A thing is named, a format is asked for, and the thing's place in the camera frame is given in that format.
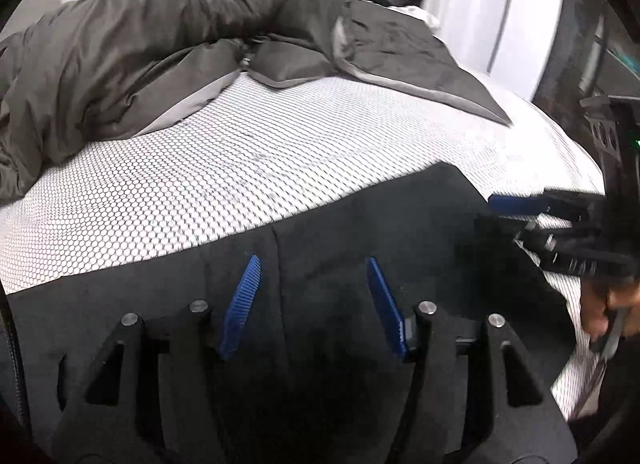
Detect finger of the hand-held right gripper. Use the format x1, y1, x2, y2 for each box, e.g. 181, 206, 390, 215
487, 188, 608, 225
475, 214, 640, 279

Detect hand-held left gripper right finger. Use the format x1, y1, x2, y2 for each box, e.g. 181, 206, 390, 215
366, 257, 581, 464

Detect white wardrobe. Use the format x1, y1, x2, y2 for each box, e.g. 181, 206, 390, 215
425, 0, 568, 104

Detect person's right hand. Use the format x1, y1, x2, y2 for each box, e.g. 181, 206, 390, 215
580, 279, 640, 350

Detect grey duvet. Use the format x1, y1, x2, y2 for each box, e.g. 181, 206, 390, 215
0, 0, 513, 205

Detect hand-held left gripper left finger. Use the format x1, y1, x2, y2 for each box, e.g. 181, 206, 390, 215
50, 254, 263, 464

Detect black braided cable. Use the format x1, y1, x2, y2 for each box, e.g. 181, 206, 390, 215
0, 289, 33, 430

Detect black pants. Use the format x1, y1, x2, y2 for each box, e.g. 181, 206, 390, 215
0, 161, 581, 464

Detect light grey cloth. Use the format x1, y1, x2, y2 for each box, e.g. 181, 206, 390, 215
390, 4, 443, 34

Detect white honeycomb mattress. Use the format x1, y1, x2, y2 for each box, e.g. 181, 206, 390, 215
0, 66, 608, 420

